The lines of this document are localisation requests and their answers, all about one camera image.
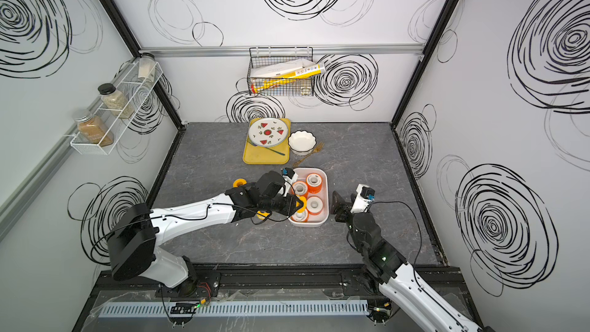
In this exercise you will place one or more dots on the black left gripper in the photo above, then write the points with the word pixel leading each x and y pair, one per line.
pixel 290 209

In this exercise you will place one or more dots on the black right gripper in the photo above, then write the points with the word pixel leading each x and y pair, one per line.
pixel 342 206

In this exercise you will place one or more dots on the orange sealing tape roll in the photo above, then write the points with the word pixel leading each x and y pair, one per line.
pixel 314 183
pixel 300 216
pixel 314 205
pixel 301 189

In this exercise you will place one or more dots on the yellow sealing tape roll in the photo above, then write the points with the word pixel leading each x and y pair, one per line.
pixel 301 204
pixel 239 182
pixel 262 215

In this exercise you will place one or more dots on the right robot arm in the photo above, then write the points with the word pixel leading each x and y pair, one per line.
pixel 393 275

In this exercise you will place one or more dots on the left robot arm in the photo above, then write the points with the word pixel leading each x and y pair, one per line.
pixel 134 244

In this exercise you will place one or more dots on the white storage box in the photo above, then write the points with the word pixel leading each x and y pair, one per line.
pixel 315 221

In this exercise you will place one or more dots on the yellow white foil box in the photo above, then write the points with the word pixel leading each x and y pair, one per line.
pixel 290 78

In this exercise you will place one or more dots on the yellow plastic tray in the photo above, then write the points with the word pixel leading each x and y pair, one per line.
pixel 258 156

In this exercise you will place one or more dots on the purple teal fork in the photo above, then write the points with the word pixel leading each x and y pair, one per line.
pixel 268 149

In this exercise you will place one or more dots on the watermelon pattern plate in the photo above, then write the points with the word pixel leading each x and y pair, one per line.
pixel 267 132

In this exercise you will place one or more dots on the white scalloped bowl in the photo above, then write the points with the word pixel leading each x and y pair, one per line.
pixel 302 142

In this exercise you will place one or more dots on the white spice jar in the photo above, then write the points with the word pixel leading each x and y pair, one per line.
pixel 146 67

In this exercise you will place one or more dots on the black lid spice jar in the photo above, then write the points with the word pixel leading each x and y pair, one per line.
pixel 115 101

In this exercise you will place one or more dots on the brown spice jar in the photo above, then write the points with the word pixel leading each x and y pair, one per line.
pixel 93 128

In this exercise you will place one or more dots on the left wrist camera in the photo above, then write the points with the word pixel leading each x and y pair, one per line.
pixel 290 177

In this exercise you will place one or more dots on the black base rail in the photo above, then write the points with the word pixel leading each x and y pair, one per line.
pixel 346 279

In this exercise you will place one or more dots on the white slotted cable duct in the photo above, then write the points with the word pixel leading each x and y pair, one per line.
pixel 234 309

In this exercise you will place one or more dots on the black wire basket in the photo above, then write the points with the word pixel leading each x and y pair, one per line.
pixel 257 61

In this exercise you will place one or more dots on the aluminium wall rail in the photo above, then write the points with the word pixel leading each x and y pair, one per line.
pixel 286 50

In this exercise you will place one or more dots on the white wire spice rack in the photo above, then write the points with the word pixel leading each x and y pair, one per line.
pixel 132 135

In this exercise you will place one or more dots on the black corner frame post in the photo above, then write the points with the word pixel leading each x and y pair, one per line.
pixel 133 46

